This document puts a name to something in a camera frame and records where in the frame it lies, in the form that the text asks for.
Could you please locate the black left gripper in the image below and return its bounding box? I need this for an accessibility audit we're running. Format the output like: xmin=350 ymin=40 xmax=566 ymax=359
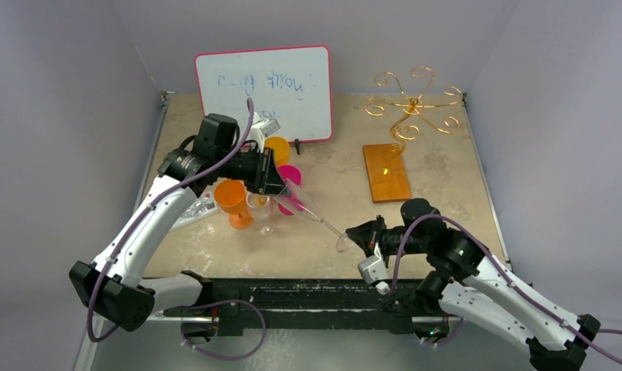
xmin=217 ymin=146 xmax=291 ymax=197

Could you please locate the pink wine glass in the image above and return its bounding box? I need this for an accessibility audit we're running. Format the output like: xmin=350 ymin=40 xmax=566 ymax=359
xmin=275 ymin=165 xmax=307 ymax=216

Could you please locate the clear wine glass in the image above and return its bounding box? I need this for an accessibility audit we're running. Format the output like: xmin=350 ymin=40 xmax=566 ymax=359
xmin=246 ymin=192 xmax=274 ymax=235
xmin=295 ymin=190 xmax=356 ymax=254

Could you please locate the yellow wine glass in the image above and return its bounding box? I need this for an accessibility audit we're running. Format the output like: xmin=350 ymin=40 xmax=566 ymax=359
xmin=265 ymin=136 xmax=291 ymax=167

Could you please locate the orange wine glass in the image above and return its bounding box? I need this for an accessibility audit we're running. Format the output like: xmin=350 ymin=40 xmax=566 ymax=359
xmin=213 ymin=179 xmax=253 ymax=230

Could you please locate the gold wire wine glass rack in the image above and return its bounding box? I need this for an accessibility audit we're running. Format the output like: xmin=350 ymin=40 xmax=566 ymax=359
xmin=362 ymin=66 xmax=464 ymax=204

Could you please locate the white plastic packaged item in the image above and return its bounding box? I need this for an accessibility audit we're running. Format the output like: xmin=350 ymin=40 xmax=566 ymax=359
xmin=170 ymin=192 xmax=219 ymax=231

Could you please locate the red framed whiteboard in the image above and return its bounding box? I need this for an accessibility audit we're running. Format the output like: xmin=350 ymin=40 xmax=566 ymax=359
xmin=194 ymin=45 xmax=333 ymax=142

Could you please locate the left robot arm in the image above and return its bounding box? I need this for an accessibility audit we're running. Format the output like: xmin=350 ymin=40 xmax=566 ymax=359
xmin=69 ymin=114 xmax=286 ymax=332

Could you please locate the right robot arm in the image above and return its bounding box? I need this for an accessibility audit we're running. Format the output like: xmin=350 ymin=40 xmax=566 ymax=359
xmin=342 ymin=198 xmax=600 ymax=370

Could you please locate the black whiteboard stand foot right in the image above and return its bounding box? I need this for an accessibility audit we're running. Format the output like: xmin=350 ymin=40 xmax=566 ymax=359
xmin=294 ymin=138 xmax=301 ymax=155

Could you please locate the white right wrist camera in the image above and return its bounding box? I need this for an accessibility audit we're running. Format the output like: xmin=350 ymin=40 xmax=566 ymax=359
xmin=357 ymin=244 xmax=391 ymax=295

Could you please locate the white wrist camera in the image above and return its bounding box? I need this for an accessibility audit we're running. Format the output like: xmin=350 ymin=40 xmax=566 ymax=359
xmin=247 ymin=113 xmax=280 ymax=148
xmin=357 ymin=244 xmax=391 ymax=295

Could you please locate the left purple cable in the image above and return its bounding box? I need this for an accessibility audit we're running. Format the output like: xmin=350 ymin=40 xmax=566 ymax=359
xmin=86 ymin=97 xmax=255 ymax=343

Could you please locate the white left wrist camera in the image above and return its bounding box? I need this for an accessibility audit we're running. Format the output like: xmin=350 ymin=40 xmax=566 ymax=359
xmin=247 ymin=113 xmax=280 ymax=148

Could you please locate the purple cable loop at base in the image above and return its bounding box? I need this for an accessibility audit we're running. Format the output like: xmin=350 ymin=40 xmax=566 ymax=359
xmin=179 ymin=299 xmax=268 ymax=362

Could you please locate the black metal base frame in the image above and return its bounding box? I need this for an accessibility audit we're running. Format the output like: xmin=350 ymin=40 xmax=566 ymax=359
xmin=152 ymin=277 xmax=457 ymax=339

